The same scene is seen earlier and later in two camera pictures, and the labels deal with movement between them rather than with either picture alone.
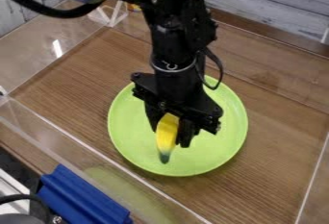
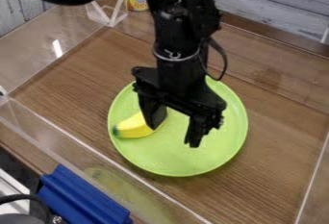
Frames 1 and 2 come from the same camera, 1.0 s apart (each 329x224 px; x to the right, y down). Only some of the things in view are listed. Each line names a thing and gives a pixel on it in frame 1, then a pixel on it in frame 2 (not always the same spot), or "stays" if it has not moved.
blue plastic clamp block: [71, 200] stays
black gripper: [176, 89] stays
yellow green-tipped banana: [166, 133] -> [133, 127]
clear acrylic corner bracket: [112, 12] stays
